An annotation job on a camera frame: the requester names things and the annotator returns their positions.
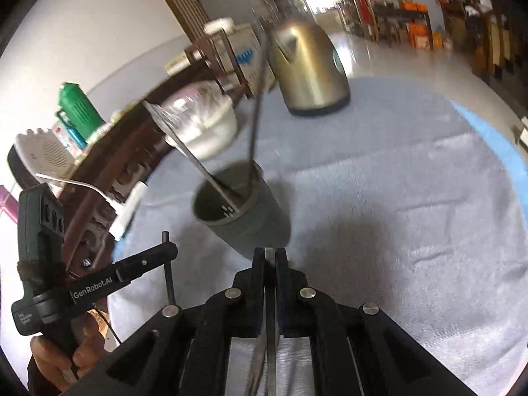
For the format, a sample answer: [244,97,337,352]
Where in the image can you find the white bowl with plastic wrap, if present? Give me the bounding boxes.
[159,82,239,161]

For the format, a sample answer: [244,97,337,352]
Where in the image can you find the dark grey utensil cup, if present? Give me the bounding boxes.
[192,161,292,261]

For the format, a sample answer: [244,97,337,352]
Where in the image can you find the carved wooden bench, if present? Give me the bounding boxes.
[58,55,252,285]

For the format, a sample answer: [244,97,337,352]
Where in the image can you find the stainless electric kettle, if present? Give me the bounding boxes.
[268,20,351,117]

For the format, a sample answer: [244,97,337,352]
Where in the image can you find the grey refrigerator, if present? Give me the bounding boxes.
[194,0,285,91]

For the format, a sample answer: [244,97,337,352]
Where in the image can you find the green thermos jug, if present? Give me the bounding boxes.
[56,82,106,150]

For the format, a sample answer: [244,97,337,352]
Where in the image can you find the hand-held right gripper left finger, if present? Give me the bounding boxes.
[70,247,268,396]

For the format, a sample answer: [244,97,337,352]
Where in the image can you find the white box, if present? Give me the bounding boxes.
[164,50,191,76]

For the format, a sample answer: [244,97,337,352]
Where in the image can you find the white bucket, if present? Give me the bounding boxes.
[204,17,234,34]

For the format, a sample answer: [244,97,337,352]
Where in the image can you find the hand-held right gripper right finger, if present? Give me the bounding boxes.
[275,247,475,396]

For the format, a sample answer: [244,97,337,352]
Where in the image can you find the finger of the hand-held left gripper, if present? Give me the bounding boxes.
[162,231,178,307]
[115,243,179,284]

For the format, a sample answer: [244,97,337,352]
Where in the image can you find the person's left hand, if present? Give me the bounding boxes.
[30,311,113,392]

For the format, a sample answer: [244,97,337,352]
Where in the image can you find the white round fan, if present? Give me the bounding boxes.
[7,128,76,191]

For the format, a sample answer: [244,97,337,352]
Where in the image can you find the long metal utensil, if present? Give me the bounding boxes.
[245,247,281,396]
[144,100,241,216]
[247,35,271,166]

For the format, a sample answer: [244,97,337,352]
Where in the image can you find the table with orange boxes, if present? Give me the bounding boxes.
[360,0,435,51]

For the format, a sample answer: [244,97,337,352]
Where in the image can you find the grey-blue tablecloth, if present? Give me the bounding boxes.
[105,76,522,396]

